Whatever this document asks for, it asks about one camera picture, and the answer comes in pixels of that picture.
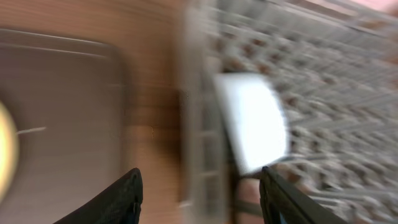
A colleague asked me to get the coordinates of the yellow round plate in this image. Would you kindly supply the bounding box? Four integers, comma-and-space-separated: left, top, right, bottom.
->
0, 103, 19, 202

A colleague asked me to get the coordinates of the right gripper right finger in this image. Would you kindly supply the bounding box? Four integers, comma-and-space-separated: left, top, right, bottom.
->
259, 166, 347, 224

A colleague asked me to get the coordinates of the brown serving tray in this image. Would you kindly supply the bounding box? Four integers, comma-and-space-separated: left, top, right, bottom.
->
1, 29, 125, 224

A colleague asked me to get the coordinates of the light blue bowl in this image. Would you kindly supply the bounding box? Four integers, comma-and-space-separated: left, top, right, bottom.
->
213, 72, 289, 175

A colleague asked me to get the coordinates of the grey plastic dishwasher rack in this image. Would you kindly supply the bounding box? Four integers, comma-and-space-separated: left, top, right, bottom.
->
179, 1, 397, 223

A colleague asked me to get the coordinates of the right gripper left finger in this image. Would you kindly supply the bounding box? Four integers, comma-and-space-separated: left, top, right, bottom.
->
54, 168, 143, 224

